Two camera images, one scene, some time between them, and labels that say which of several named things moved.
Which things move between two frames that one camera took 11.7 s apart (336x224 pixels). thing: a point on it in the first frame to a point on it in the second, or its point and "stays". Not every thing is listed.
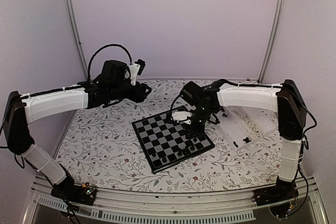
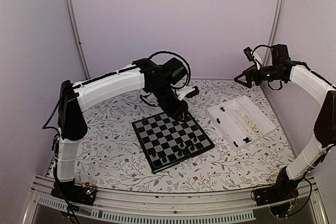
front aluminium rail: [235, 204] stays
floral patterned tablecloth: [101, 148] stays
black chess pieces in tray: [247, 140] stays
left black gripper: [139, 96] to [175, 113]
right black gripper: [197, 132] to [251, 73]
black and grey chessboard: [164, 144] stays
